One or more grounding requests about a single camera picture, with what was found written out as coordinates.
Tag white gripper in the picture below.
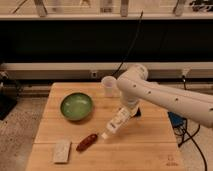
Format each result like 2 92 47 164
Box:
120 97 139 117

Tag white plastic bottle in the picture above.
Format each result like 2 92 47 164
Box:
101 107 131 140

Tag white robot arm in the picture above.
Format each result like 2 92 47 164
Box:
117 64 213 128

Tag green ceramic bowl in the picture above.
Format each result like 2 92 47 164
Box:
60 92 93 121

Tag black rectangular block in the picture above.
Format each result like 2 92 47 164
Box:
134 108 142 117

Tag translucent plastic cup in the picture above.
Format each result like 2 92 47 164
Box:
101 76 116 97

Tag blue box on floor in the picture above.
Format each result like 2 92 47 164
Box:
168 112 185 128

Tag red sausage toy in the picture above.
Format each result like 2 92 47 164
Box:
76 134 98 152

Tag wooden table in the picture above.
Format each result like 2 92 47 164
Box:
25 81 186 171

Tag white sponge block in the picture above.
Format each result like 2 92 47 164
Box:
53 140 71 163

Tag dark equipment at left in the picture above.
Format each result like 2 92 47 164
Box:
0 71 20 121

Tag black hanging cable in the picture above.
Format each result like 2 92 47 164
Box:
111 10 145 77

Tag black floor cables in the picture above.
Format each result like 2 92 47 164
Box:
175 75 209 171

